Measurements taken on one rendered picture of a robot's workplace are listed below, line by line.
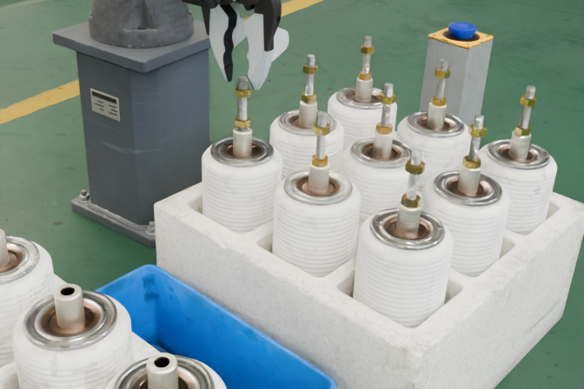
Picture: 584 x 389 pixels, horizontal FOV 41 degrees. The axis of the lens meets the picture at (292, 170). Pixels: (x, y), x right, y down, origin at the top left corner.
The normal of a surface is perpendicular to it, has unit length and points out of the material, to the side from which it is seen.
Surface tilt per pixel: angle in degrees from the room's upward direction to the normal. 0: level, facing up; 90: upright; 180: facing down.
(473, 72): 90
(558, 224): 0
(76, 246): 0
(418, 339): 0
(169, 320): 88
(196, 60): 90
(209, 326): 88
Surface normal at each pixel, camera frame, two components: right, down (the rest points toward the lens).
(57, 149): 0.04, -0.88
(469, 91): 0.74, 0.34
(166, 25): 0.62, 0.11
